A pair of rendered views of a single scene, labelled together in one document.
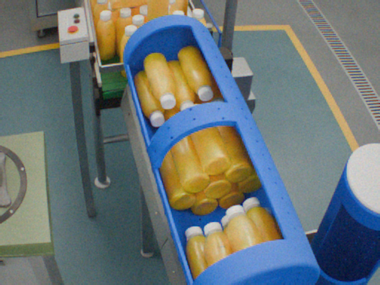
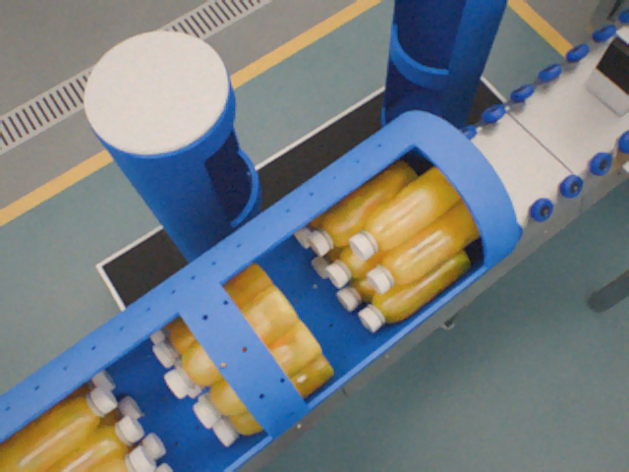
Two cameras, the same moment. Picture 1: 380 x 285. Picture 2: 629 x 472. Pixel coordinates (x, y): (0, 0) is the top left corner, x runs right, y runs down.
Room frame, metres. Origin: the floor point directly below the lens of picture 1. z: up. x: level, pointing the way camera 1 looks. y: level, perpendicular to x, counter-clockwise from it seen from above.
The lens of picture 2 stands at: (0.83, 0.18, 1.98)
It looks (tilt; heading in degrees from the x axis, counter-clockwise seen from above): 68 degrees down; 259
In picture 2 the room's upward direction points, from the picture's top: 8 degrees counter-clockwise
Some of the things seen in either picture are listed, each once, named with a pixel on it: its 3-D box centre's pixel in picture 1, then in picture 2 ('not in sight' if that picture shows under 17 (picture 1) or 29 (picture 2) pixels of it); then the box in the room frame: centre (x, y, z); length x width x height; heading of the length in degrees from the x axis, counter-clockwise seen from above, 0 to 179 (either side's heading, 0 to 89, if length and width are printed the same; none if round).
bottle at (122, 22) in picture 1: (125, 33); not in sight; (1.56, 0.27, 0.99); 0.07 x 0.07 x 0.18
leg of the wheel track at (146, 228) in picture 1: (146, 214); not in sight; (1.28, 0.15, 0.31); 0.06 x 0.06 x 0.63; 19
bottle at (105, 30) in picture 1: (105, 35); not in sight; (1.54, 0.34, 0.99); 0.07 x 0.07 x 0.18
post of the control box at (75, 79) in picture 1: (81, 142); not in sight; (1.46, 0.44, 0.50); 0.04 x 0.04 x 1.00; 19
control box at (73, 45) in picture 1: (72, 33); not in sight; (1.46, 0.44, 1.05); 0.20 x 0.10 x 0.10; 19
